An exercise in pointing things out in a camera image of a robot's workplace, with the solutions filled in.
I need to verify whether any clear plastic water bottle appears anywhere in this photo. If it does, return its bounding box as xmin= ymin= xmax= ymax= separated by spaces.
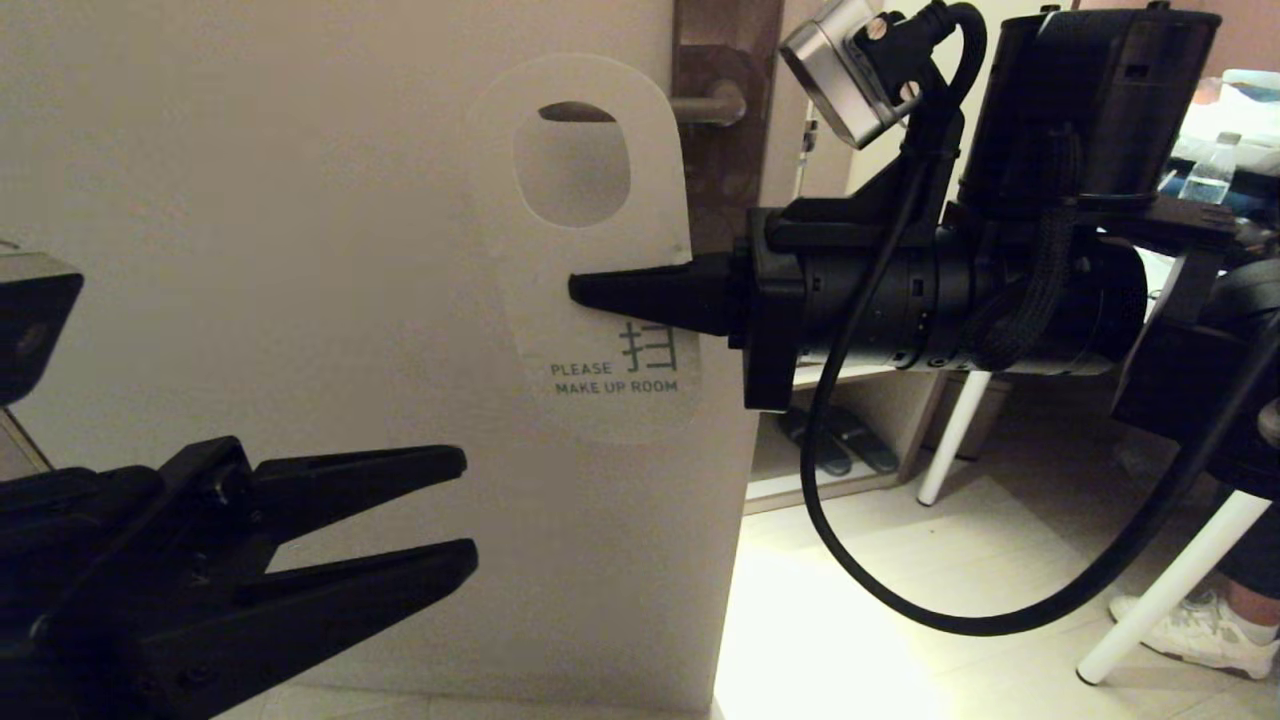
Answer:
xmin=1177 ymin=131 xmax=1238 ymax=207

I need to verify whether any white sneaker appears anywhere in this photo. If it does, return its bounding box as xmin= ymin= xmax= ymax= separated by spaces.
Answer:
xmin=1107 ymin=591 xmax=1280 ymax=683

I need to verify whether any metal door handle lever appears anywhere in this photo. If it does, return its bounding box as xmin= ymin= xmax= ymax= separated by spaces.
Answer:
xmin=538 ymin=80 xmax=749 ymax=127

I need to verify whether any brown door lock plate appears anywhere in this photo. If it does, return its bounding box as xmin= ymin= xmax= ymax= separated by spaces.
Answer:
xmin=671 ymin=0 xmax=787 ymax=264

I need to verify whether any thick black camera cable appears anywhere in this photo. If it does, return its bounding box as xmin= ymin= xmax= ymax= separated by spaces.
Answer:
xmin=797 ymin=0 xmax=1280 ymax=639

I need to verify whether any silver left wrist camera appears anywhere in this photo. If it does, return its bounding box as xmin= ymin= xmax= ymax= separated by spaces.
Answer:
xmin=0 ymin=244 xmax=87 ymax=407

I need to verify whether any person leg in dark trousers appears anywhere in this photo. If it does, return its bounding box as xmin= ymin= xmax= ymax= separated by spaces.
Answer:
xmin=1215 ymin=500 xmax=1280 ymax=603

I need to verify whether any white table with round legs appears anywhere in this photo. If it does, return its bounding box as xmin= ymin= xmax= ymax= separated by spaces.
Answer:
xmin=916 ymin=250 xmax=1280 ymax=688

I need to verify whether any white plastic bag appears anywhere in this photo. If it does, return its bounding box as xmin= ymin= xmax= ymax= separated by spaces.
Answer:
xmin=1169 ymin=69 xmax=1280 ymax=177

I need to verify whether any black slipper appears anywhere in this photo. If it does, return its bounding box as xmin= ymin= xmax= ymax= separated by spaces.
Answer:
xmin=824 ymin=405 xmax=900 ymax=475
xmin=779 ymin=405 xmax=853 ymax=480

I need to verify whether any white room door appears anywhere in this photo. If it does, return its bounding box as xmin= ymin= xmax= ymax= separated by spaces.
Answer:
xmin=0 ymin=0 xmax=801 ymax=714

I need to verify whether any white door hanger sign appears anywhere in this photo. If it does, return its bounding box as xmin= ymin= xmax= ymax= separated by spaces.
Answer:
xmin=464 ymin=54 xmax=705 ymax=447

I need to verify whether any black braided cable sleeve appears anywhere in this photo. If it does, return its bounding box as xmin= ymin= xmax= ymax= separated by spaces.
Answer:
xmin=968 ymin=128 xmax=1088 ymax=373

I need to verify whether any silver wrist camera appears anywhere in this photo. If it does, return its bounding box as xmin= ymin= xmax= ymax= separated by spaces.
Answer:
xmin=779 ymin=0 xmax=927 ymax=152
xmin=0 ymin=244 xmax=87 ymax=407

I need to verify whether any cream bench shelf cabinet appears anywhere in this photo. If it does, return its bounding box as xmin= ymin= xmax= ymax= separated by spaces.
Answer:
xmin=742 ymin=0 xmax=1076 ymax=518

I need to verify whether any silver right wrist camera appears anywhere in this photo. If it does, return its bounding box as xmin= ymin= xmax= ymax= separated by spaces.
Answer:
xmin=779 ymin=0 xmax=927 ymax=152

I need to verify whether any grey waste bin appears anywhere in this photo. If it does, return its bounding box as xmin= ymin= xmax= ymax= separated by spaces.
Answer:
xmin=940 ymin=372 xmax=1012 ymax=462

